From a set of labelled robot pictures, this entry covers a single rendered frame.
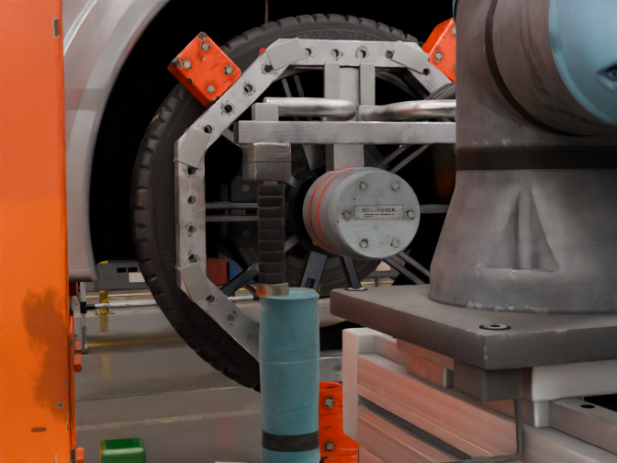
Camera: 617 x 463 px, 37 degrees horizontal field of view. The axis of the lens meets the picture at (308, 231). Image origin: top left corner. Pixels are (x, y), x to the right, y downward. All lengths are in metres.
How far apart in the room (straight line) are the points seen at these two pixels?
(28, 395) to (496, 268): 0.58
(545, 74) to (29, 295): 0.65
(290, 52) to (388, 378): 0.83
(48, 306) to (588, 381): 0.61
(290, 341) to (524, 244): 0.78
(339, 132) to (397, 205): 0.15
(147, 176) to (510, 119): 0.98
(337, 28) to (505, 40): 1.05
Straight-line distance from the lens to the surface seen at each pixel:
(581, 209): 0.57
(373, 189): 1.31
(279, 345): 1.32
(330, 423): 1.48
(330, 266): 1.67
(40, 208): 0.98
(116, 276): 5.07
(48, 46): 0.99
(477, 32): 0.57
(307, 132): 1.24
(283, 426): 1.35
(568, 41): 0.44
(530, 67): 0.50
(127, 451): 0.86
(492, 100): 0.58
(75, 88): 1.51
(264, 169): 1.20
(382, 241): 1.32
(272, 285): 1.20
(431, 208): 1.61
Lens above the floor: 0.90
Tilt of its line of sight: 3 degrees down
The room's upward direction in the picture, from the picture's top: 1 degrees counter-clockwise
